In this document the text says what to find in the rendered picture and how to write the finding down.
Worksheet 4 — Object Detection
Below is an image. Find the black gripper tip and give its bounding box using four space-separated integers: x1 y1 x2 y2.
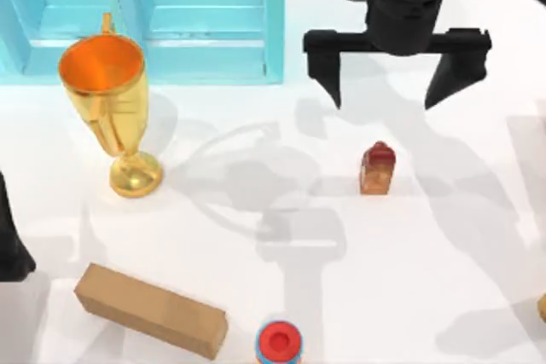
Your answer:
0 171 37 284

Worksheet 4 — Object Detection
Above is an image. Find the small red-brown bottle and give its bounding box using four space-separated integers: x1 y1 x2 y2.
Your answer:
359 140 396 196

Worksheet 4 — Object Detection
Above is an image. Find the red-capped bottle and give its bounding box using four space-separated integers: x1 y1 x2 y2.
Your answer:
255 320 306 364

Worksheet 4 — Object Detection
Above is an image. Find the gold trophy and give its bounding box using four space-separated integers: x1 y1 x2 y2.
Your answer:
57 12 165 199

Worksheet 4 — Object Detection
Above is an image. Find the brown cardboard box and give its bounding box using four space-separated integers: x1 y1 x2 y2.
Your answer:
73 263 229 361

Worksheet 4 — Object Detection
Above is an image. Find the light blue rack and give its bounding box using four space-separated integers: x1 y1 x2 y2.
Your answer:
0 0 286 85

